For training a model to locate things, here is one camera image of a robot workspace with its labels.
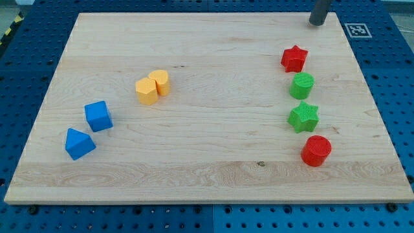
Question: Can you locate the white fiducial marker tag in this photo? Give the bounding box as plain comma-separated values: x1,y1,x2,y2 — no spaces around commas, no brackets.
345,23,372,38

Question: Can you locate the yellow black hazard tape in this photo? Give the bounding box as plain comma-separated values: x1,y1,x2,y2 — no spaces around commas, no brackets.
1,12,24,47

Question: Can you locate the green cylinder block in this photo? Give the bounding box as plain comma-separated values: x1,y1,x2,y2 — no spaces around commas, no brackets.
289,72,314,100

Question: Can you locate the green star block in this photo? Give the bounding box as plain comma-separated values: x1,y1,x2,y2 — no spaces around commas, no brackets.
288,101,319,133

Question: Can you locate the blue cube block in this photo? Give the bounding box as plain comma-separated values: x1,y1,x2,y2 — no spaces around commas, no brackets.
84,101,113,132

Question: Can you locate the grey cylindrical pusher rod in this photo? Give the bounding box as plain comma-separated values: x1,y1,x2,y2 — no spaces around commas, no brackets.
309,0,332,26

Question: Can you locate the light wooden board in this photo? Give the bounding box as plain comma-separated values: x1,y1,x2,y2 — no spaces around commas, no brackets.
5,12,413,205

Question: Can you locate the blue triangular prism block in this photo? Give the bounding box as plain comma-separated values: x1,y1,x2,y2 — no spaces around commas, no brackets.
65,128,96,161

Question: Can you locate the yellow hexagon block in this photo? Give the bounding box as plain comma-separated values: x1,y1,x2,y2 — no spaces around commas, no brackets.
135,78,158,105

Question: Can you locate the red star block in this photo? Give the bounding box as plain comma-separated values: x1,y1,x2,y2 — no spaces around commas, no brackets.
281,45,308,72

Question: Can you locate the yellow heart block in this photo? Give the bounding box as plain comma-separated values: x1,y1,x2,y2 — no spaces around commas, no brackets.
148,69,170,96

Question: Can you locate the red cylinder block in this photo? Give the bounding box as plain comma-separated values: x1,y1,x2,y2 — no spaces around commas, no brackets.
301,135,332,167

